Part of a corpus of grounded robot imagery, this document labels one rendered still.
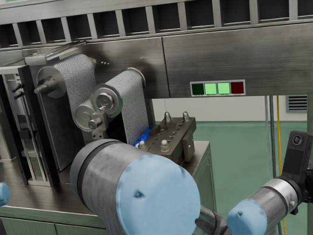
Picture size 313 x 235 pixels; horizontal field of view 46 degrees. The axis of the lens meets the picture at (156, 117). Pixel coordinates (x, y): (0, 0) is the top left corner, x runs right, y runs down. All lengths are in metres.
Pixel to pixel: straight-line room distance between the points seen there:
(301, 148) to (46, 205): 1.06
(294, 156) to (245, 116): 3.42
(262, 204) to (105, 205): 0.36
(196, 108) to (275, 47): 2.79
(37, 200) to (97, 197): 1.14
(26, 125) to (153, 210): 1.26
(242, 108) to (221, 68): 2.58
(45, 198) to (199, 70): 0.87
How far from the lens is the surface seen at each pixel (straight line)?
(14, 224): 1.78
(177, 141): 1.58
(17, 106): 1.67
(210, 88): 1.71
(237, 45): 1.64
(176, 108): 4.41
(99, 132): 1.53
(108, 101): 1.50
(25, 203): 1.66
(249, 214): 0.74
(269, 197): 0.78
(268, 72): 1.66
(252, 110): 4.23
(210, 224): 0.84
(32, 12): 2.04
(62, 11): 1.94
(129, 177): 0.47
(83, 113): 1.61
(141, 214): 0.46
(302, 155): 0.85
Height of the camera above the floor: 1.68
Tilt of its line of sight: 20 degrees down
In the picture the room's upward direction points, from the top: 9 degrees counter-clockwise
